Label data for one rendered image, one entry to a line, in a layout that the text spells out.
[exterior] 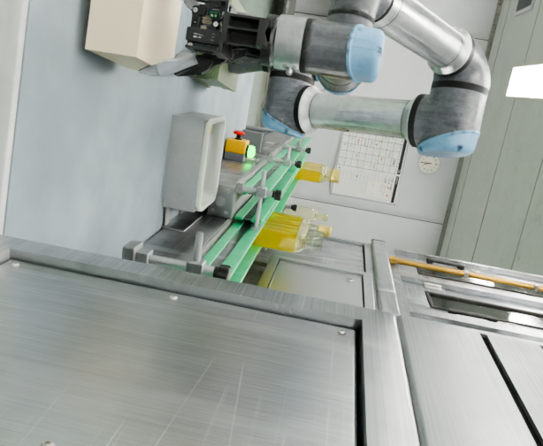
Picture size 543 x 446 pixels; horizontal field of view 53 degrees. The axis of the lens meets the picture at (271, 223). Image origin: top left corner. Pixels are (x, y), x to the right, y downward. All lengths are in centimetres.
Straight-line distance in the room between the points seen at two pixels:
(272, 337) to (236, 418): 14
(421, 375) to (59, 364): 31
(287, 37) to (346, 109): 52
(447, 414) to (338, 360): 11
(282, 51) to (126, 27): 22
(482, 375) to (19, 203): 58
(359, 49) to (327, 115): 54
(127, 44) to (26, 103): 16
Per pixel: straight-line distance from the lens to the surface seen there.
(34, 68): 77
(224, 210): 149
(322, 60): 78
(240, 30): 79
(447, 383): 52
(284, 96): 136
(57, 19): 81
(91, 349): 50
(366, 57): 78
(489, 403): 51
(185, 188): 131
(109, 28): 83
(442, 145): 117
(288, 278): 166
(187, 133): 129
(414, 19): 101
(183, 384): 46
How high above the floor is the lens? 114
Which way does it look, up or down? 6 degrees down
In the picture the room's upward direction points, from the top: 101 degrees clockwise
